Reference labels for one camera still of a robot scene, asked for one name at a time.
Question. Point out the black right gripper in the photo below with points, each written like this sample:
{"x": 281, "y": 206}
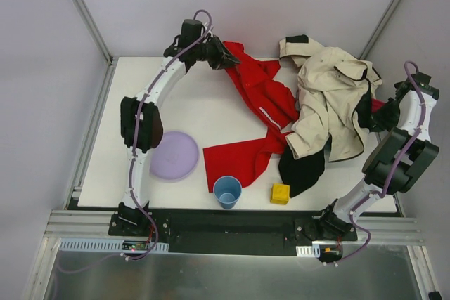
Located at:
{"x": 381, "y": 117}

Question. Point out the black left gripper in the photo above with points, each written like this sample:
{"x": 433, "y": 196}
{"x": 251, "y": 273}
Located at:
{"x": 216, "y": 53}

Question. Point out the cream and black jacket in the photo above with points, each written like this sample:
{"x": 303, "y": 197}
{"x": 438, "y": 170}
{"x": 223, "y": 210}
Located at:
{"x": 335, "y": 93}

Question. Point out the red cloth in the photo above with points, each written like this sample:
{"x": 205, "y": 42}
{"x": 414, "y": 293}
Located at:
{"x": 275, "y": 105}

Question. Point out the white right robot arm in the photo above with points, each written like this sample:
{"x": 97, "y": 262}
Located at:
{"x": 394, "y": 166}

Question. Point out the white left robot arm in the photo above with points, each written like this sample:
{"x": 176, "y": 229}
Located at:
{"x": 140, "y": 122}

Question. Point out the purple plastic plate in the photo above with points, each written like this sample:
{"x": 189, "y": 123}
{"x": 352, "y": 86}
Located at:
{"x": 175, "y": 158}

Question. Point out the yellow toy cube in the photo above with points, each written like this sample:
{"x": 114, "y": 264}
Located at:
{"x": 280, "y": 194}

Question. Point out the blue plastic cup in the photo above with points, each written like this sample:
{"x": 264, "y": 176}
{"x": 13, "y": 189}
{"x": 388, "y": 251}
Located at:
{"x": 227, "y": 191}

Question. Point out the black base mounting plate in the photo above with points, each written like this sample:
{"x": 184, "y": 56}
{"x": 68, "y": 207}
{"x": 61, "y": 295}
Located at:
{"x": 193, "y": 231}

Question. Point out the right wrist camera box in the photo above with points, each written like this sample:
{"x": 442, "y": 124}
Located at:
{"x": 423, "y": 82}

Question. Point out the right aluminium frame post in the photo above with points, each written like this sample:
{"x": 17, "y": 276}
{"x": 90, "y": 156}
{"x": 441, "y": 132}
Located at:
{"x": 382, "y": 24}

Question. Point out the aluminium frame post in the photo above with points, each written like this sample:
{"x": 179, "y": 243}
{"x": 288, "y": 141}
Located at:
{"x": 382, "y": 24}
{"x": 93, "y": 30}

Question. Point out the left aluminium frame post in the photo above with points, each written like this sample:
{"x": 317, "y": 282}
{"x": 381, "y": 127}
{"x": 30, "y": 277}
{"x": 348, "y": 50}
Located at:
{"x": 93, "y": 30}

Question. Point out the aluminium front rail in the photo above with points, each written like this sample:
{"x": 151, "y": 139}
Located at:
{"x": 377, "y": 230}

